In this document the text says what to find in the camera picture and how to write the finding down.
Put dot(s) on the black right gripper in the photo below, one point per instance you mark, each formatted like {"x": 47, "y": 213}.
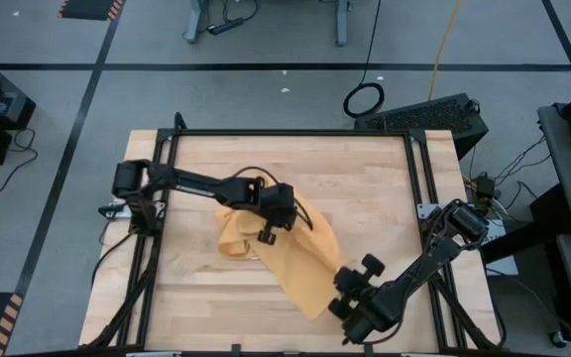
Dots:
{"x": 350, "y": 282}

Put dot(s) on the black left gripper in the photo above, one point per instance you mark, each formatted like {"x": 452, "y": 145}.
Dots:
{"x": 278, "y": 208}

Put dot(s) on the orange waffle weave towel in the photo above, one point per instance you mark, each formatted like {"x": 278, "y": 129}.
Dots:
{"x": 305, "y": 258}

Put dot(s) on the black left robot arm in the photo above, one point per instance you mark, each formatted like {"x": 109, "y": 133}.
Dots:
{"x": 201, "y": 186}

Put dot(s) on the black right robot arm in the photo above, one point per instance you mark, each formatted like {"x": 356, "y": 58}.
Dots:
{"x": 424, "y": 260}

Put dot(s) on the white paper label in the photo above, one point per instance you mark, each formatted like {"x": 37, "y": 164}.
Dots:
{"x": 498, "y": 238}

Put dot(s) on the black power adapter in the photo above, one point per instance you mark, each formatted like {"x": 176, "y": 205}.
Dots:
{"x": 485, "y": 187}

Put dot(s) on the black perforated computer tower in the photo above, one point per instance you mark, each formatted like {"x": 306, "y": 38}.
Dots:
{"x": 424, "y": 119}

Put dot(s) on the black power strip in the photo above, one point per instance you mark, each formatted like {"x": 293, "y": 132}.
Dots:
{"x": 226, "y": 26}

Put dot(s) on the grey desk leg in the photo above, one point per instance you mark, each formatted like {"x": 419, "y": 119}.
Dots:
{"x": 341, "y": 25}
{"x": 196, "y": 20}

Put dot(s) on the black side table base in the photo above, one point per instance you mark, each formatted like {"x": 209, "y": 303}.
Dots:
{"x": 543, "y": 218}

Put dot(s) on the black caster wheel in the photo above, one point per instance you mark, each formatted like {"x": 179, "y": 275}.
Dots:
{"x": 558, "y": 339}

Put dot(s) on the black metal table frame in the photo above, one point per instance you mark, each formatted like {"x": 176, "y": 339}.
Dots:
{"x": 265, "y": 132}

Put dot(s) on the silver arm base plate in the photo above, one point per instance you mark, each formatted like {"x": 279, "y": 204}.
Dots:
{"x": 425, "y": 210}

